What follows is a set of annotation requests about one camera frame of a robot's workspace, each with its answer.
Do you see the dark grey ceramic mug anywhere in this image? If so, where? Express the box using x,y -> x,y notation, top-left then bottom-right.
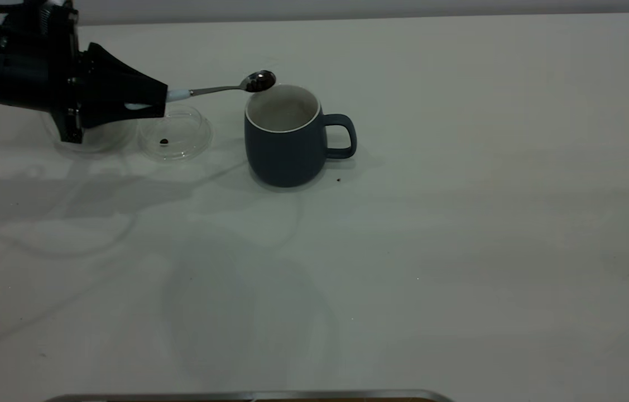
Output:
244,84 -> 358,188

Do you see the double-wall clear glass cup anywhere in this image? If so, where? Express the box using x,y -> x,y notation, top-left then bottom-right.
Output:
41,111 -> 139,155

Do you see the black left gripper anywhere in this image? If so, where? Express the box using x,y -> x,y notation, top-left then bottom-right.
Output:
0,39 -> 169,145

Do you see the metal spoon with white handle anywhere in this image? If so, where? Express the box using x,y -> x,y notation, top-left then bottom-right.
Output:
166,70 -> 277,104

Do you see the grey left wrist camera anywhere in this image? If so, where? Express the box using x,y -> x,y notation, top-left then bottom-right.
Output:
0,0 -> 79,40

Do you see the round clear glass lid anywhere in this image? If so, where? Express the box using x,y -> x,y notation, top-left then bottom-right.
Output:
137,105 -> 213,162

